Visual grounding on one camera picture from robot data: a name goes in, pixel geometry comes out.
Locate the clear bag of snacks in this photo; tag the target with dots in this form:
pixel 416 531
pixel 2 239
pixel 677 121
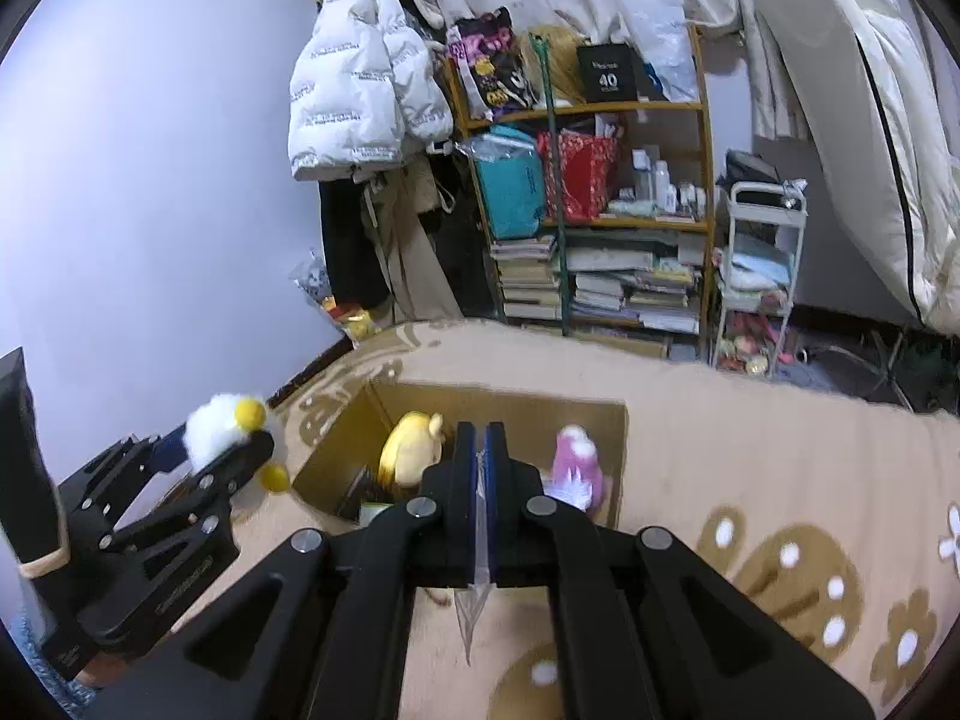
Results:
pixel 337 300

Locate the wooden shelf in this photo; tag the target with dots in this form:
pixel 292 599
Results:
pixel 585 111

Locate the stack of books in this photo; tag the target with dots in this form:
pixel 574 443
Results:
pixel 600 285

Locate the colourful printed black bag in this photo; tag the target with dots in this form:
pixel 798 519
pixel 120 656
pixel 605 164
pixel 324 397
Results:
pixel 491 67

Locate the white puffer jacket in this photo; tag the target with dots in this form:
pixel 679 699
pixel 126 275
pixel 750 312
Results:
pixel 360 75

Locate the white mattress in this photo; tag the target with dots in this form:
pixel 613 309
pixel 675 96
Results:
pixel 847 90

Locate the clear plastic wrapper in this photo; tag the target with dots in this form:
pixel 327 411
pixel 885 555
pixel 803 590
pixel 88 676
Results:
pixel 472 615

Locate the red patterned bag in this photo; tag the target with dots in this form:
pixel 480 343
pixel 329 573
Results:
pixel 581 176

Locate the small black packet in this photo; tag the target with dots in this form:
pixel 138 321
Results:
pixel 367 486

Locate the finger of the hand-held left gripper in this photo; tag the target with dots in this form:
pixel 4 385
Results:
pixel 240 461
pixel 169 450

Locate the teal bag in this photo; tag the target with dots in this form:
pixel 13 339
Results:
pixel 510 187

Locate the pink plush bear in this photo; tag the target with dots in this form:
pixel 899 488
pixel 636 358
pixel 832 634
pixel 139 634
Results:
pixel 576 465

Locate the green tissue pack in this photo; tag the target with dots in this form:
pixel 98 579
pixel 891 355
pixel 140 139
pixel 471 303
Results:
pixel 371 514

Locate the black box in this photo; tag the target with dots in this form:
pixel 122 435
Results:
pixel 606 75

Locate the beige coat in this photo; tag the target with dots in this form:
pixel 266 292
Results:
pixel 416 247

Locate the dark coat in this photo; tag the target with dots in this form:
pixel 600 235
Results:
pixel 349 240

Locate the row of white toiletry bottles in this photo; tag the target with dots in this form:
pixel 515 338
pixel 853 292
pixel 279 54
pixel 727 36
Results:
pixel 664 191

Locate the white trolley cart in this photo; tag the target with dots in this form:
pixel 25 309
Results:
pixel 757 270

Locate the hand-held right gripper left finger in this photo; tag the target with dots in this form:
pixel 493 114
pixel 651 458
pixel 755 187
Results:
pixel 469 480

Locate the black folding stand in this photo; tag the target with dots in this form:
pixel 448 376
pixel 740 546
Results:
pixel 885 367

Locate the tan fluffy item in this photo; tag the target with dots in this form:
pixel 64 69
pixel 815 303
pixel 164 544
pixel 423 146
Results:
pixel 566 64

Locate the blue fuzzy cloth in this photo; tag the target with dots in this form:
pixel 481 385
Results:
pixel 30 682

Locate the cardboard box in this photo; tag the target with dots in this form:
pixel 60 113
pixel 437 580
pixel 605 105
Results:
pixel 465 405

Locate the white duck plush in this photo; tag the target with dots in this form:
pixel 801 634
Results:
pixel 214 427

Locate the beige printed blanket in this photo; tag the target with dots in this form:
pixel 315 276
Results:
pixel 712 450

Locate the green pole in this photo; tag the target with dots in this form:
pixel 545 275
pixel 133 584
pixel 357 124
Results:
pixel 555 187

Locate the white plastic bag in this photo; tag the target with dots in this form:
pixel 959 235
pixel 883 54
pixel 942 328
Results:
pixel 660 37

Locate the yellow plush toy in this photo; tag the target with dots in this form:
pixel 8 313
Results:
pixel 409 450

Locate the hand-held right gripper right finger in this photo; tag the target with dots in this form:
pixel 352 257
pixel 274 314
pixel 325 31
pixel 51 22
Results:
pixel 493 480

